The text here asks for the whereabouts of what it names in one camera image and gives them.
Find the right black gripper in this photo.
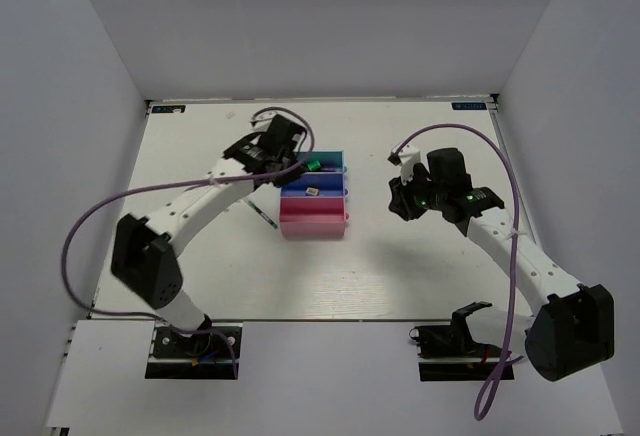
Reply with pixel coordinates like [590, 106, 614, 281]
[388, 165, 446, 222]

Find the black highlighter green cap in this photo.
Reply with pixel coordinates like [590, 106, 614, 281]
[306, 160, 322, 172]

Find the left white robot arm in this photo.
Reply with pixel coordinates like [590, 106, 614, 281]
[110, 107, 314, 355]

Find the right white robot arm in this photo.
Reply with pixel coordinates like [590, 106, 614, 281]
[389, 146, 615, 381]

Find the dark blue bin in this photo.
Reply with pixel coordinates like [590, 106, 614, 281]
[280, 172, 348, 198]

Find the green gel pen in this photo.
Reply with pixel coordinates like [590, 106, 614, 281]
[244, 199, 279, 230]

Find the pink bin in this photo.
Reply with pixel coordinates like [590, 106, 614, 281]
[279, 196, 349, 238]

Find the light blue bin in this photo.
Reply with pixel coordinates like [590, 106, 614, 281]
[303, 151, 346, 175]

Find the right corner label sticker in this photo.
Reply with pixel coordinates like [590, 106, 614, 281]
[451, 101, 487, 111]

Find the corner label sticker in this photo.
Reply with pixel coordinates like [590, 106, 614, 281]
[151, 105, 186, 114]
[451, 101, 487, 111]

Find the left corner label sticker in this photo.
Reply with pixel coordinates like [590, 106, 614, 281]
[151, 105, 186, 114]

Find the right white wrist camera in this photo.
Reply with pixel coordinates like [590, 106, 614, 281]
[387, 143, 421, 185]

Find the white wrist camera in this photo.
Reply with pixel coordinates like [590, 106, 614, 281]
[250, 113, 274, 132]
[387, 143, 421, 185]

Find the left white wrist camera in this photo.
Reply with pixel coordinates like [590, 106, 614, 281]
[250, 113, 274, 132]

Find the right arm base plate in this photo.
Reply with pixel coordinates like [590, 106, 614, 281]
[409, 301, 502, 382]

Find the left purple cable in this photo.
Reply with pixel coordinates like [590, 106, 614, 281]
[60, 106, 315, 380]

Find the purple cable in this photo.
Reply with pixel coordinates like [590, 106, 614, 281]
[394, 123, 526, 420]
[60, 106, 315, 380]

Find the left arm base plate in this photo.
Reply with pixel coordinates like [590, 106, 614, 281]
[145, 325, 243, 381]

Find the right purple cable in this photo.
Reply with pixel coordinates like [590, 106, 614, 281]
[394, 123, 526, 420]

